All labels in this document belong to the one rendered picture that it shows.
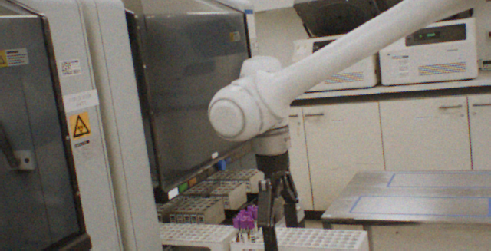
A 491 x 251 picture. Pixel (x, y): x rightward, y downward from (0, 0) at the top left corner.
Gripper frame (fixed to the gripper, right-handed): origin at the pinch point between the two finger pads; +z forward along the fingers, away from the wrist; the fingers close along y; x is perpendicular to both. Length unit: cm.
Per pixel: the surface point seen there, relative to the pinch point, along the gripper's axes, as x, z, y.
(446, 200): -32, 4, 39
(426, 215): -28.2, 3.8, 27.7
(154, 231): 27.2, -4.8, -10.4
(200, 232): 21.4, -0.4, 0.0
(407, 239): 6, 86, 205
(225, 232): 14.9, -0.5, 0.9
